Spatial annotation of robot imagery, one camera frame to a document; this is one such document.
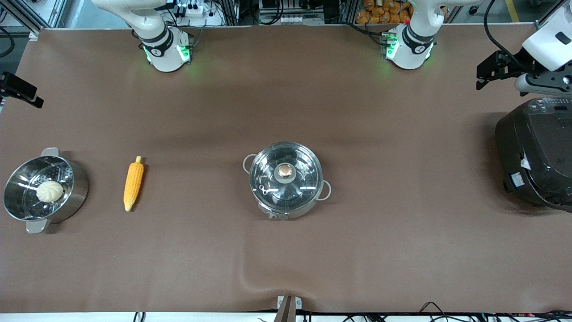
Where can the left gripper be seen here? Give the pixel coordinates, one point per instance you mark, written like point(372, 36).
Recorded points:
point(517, 65)

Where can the yellow corn cob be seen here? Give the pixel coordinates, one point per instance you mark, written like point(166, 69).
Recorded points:
point(133, 183)

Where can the glass pot lid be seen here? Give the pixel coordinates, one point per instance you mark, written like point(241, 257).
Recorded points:
point(286, 176)

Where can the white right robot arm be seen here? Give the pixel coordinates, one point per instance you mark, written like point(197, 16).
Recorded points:
point(163, 44)

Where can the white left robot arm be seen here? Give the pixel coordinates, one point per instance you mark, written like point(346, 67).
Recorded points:
point(411, 47)

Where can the steel steamer pot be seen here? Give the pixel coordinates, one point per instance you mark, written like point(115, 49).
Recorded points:
point(67, 203)

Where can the steel cooking pot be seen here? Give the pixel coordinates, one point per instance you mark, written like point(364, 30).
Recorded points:
point(279, 213)

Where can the white steamed bun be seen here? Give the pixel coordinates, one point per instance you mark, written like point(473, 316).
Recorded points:
point(49, 191)

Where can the black rice cooker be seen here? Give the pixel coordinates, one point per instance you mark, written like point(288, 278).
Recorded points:
point(538, 156)

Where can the bag of orange breads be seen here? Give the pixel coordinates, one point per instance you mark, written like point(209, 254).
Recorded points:
point(384, 11)

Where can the white power strip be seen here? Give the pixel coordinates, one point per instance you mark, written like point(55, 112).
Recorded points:
point(190, 9)

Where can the brown table mat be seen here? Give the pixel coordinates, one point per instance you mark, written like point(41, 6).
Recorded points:
point(286, 259)

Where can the aluminium frame profile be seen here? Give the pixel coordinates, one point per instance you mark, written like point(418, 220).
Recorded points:
point(35, 15)

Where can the metal table bracket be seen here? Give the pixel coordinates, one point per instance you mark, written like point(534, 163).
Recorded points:
point(289, 306)

